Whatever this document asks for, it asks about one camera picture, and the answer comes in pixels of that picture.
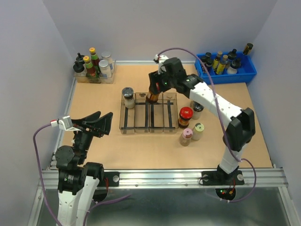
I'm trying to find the chili sauce bottle front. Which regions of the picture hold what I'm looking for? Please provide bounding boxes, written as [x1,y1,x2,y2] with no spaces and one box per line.
[83,56,97,78]

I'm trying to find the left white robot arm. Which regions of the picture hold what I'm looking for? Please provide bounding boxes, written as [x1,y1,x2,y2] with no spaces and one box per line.
[51,111,113,226]

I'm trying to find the clear corner storage box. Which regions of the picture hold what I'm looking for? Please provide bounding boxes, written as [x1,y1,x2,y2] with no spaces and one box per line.
[74,64,114,84]

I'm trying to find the silver lid jar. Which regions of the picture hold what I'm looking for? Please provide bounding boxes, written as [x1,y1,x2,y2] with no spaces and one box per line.
[101,51,114,70]
[98,60,112,78]

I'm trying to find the clear bin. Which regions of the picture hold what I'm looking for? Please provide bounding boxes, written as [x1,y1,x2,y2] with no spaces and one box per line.
[119,97,135,135]
[163,92,179,133]
[149,94,164,133]
[134,92,149,133]

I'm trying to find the chili sauce bottle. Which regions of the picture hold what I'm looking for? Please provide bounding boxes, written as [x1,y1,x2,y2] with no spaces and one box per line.
[89,47,100,73]
[83,56,97,78]

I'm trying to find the black knob bottle in bin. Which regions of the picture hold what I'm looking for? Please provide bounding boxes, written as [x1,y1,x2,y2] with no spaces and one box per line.
[226,48,241,74]

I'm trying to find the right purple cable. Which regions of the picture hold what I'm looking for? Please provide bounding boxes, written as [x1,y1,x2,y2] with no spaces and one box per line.
[157,48,257,203]

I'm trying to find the yellow label bottle in bin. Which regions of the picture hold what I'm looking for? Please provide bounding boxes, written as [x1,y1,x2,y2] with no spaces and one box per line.
[213,51,228,75]

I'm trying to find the pink lid spice jar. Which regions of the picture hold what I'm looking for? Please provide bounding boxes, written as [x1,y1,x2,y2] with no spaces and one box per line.
[179,128,193,146]

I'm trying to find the yellow lid spice jar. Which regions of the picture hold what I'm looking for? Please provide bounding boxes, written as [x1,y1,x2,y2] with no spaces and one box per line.
[192,123,205,141]

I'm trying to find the aluminium rail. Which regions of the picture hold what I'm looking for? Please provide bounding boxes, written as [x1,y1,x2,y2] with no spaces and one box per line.
[39,167,289,189]

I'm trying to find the black knob bottle front left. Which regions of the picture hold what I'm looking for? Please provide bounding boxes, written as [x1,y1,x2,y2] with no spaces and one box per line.
[73,61,86,77]

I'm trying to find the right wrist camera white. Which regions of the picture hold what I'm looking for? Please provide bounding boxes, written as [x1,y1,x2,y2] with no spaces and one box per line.
[153,54,169,74]

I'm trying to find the silver lid jar front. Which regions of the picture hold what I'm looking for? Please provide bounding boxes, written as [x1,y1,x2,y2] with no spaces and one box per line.
[98,60,112,78]

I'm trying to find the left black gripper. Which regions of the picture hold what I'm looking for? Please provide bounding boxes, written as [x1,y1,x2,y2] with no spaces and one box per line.
[72,110,113,162]

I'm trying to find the red lid sauce jar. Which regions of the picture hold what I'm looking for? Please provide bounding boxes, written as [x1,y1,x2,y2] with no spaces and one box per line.
[146,92,159,104]
[178,106,193,128]

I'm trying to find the white powder jar black lid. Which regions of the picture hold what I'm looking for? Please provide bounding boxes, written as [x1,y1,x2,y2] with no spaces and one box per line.
[122,87,135,109]

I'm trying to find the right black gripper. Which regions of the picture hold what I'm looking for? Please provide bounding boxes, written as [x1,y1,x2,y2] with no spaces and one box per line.
[148,68,177,95]

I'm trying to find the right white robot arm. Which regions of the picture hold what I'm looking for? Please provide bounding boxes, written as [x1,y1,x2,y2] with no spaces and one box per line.
[148,55,255,184]

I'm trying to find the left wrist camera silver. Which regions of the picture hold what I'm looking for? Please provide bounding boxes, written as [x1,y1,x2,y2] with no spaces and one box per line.
[50,115,76,131]

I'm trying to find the dark bottle behind blue bin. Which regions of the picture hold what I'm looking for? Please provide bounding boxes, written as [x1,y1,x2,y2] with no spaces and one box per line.
[242,43,253,56]

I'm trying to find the black knob bottle back left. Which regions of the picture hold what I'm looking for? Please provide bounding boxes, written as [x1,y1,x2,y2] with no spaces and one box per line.
[76,52,85,65]

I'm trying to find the black cap spice jar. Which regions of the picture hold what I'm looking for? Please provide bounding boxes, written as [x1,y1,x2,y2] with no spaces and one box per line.
[190,101,204,120]

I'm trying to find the blue plastic bin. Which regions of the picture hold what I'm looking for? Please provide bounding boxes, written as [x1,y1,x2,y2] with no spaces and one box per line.
[195,51,257,85]

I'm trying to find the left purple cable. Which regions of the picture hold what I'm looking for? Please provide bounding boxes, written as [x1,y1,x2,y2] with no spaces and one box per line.
[32,123,62,226]

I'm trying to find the silver lid jar back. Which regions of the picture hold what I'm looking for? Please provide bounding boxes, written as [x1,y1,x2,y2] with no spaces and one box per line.
[101,51,114,70]

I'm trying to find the purple cable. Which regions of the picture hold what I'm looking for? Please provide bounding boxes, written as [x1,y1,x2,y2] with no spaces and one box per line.
[32,123,62,226]
[157,48,257,203]

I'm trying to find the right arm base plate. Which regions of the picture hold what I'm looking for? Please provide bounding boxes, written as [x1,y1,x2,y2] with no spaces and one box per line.
[201,170,245,186]

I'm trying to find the red lid sauce jar back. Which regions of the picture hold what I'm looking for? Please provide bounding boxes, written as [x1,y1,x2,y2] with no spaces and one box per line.
[146,92,159,104]

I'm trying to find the red lid sauce jar front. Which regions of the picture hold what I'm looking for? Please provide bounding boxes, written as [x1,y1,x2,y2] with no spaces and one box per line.
[178,106,193,128]

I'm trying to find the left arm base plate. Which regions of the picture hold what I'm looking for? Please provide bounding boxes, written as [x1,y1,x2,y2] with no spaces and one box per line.
[97,171,120,188]

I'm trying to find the chili sauce bottle back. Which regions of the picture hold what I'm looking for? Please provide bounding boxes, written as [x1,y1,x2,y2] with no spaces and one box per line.
[89,47,100,73]

